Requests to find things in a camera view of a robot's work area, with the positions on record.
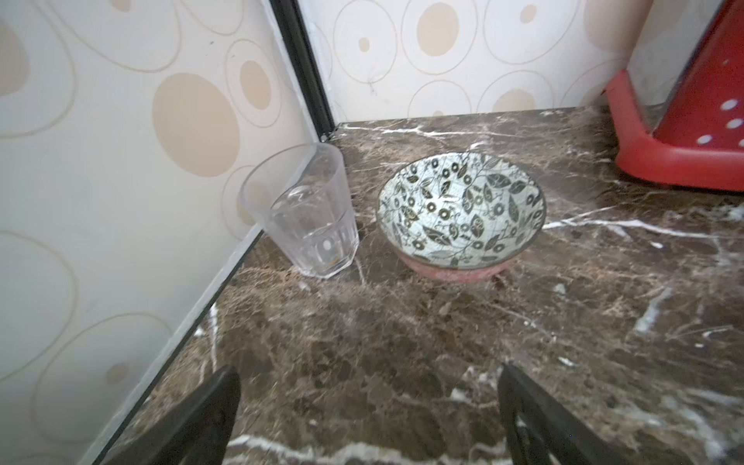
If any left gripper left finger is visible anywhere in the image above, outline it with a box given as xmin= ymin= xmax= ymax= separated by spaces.
xmin=107 ymin=365 xmax=241 ymax=465

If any red polka dot toaster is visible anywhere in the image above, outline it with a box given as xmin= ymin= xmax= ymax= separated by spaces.
xmin=604 ymin=1 xmax=743 ymax=192

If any clear plastic cup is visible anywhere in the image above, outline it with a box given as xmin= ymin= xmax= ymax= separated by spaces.
xmin=238 ymin=143 xmax=360 ymax=279

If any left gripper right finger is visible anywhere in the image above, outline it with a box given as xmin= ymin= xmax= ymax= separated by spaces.
xmin=497 ymin=363 xmax=628 ymax=464

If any patterned ceramic bowl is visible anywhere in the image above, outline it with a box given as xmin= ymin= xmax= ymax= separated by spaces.
xmin=376 ymin=152 xmax=548 ymax=283

